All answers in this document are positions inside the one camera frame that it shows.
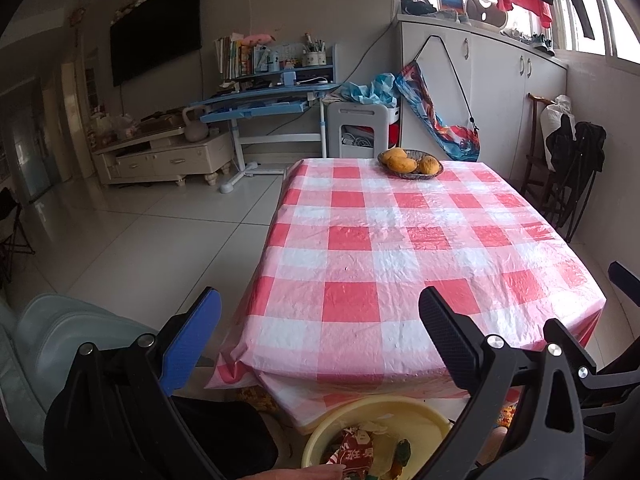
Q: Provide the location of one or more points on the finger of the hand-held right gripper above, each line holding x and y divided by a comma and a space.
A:
580, 360
627, 282

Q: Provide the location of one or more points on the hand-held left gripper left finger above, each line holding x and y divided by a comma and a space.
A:
192, 340

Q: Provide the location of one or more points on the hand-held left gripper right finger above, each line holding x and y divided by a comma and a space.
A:
447, 340

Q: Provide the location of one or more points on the yellow plastic bin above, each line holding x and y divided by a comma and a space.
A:
425, 412

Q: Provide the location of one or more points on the white tissue paper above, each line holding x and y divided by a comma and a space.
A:
375, 422

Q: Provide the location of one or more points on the red snack wrapper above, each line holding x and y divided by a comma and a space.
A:
352, 452

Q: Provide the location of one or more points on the person's left hand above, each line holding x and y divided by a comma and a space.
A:
310, 472

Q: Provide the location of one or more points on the pink checkered tablecloth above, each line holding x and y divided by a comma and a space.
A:
380, 260

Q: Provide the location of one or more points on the pale blue plastic chair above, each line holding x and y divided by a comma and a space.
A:
60, 330

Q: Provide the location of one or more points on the black jacket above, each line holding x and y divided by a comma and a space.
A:
580, 150

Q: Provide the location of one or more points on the woven fruit basket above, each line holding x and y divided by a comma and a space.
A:
410, 175

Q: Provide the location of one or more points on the wooden chair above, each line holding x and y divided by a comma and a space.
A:
535, 125

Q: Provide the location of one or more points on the cream television cabinet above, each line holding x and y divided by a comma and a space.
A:
165, 157

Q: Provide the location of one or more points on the white bag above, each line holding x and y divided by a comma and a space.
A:
555, 110

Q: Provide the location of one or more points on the colourful printed bag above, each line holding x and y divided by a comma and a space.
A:
450, 135

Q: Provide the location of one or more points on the pale kettlebell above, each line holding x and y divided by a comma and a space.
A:
196, 130

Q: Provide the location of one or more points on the red white container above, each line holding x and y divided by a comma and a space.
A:
394, 135

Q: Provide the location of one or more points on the white cabinet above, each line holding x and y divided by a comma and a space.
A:
500, 85

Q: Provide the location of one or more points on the blue study desk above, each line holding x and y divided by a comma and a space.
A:
250, 110

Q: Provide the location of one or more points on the white plastic stool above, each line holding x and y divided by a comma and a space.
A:
357, 115

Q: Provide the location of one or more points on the grey sneakers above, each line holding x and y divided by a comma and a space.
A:
540, 42

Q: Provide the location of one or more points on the blue plastic bag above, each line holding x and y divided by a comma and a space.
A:
370, 90

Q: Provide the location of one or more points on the row of books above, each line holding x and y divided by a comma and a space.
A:
235, 60

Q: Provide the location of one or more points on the white pen holder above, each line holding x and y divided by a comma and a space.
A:
315, 57

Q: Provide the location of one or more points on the pink plush toy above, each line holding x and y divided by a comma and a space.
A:
257, 39

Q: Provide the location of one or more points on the black television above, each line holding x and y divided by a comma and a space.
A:
155, 30

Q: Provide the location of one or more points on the blue box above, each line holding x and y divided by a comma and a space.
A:
450, 2

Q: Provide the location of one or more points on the dark shoes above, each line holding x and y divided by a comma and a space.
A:
417, 7

